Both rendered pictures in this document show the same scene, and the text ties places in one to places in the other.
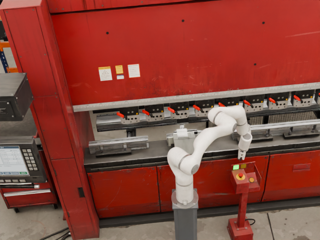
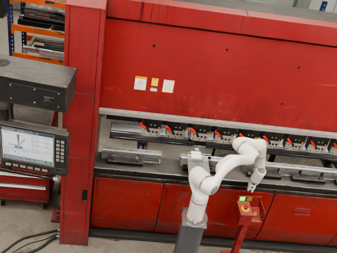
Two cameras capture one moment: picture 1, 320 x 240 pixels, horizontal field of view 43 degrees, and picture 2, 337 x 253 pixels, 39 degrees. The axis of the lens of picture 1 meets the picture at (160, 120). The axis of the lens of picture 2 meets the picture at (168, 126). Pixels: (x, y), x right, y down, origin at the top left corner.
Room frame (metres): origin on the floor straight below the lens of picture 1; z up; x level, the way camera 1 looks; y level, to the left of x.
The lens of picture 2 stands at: (-0.49, 0.44, 3.54)
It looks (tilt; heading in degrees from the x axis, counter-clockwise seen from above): 36 degrees down; 354
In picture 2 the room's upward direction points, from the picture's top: 11 degrees clockwise
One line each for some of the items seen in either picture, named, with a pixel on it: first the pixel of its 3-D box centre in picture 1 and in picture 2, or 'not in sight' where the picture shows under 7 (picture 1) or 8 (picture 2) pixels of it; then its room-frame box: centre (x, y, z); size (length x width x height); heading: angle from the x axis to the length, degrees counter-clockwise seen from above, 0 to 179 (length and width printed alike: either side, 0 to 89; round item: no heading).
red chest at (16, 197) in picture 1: (27, 162); (26, 155); (2.92, 1.32, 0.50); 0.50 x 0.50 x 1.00; 2
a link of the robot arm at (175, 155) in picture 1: (180, 165); (199, 184); (1.93, -0.11, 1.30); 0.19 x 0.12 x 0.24; 38
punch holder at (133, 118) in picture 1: (129, 112); (151, 125); (2.61, 0.24, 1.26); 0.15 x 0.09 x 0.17; 92
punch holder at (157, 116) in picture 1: (154, 110); (175, 127); (2.61, 0.04, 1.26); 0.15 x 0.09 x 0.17; 92
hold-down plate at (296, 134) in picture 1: (301, 134); (308, 179); (2.60, -1.19, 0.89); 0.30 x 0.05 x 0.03; 92
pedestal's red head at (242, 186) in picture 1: (245, 177); (249, 210); (2.28, -0.66, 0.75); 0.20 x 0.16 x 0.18; 96
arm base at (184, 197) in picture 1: (184, 189); (196, 208); (1.90, -0.13, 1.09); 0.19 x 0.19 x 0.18
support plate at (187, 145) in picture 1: (185, 143); (198, 166); (2.48, -0.19, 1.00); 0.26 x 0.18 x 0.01; 2
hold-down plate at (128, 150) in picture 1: (113, 152); (125, 161); (2.55, 0.41, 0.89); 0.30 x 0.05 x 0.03; 92
